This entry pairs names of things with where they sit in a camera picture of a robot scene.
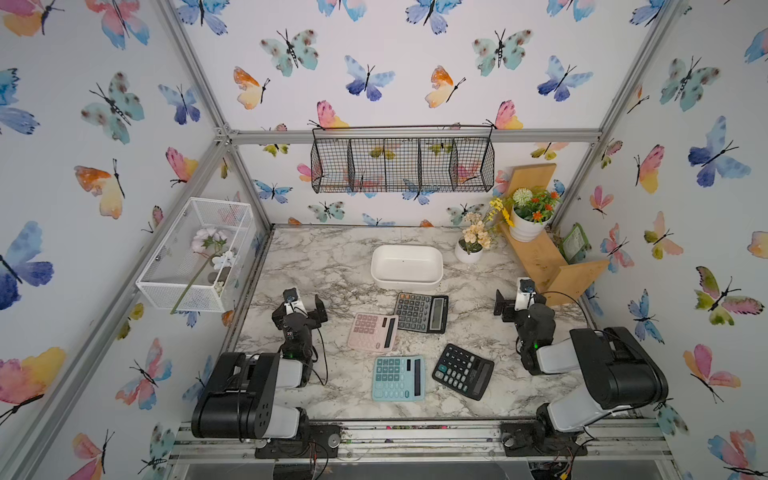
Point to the wooden corner shelf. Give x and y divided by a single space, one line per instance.
542 261

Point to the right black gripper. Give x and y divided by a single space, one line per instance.
520 311

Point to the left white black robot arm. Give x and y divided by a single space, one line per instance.
238 401

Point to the white mesh wall box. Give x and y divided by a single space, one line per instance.
171 265

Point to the aluminium front rail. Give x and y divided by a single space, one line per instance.
439 440

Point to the small white pot cream flowers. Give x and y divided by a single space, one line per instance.
474 241

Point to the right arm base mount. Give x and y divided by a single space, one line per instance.
532 438

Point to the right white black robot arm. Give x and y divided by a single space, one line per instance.
618 374

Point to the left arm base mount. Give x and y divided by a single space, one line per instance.
313 440

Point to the green framed small board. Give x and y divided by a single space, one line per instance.
575 245

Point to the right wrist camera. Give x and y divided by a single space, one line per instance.
526 291

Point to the white storage box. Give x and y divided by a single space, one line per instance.
411 268

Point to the pink artificial flower stem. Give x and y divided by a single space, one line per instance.
205 288

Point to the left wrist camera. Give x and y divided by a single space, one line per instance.
292 302

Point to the dark grey calculator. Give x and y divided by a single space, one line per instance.
422 313

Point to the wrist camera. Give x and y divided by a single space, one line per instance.
292 302
526 291

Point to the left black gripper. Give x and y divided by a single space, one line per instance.
300 318

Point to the pink calculator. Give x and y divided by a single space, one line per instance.
373 332

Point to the teal calculator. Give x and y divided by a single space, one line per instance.
399 379

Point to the black wire wall basket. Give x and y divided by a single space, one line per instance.
431 159

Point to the white pot orange flowers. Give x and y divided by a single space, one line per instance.
531 209

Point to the black calculator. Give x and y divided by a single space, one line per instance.
463 372

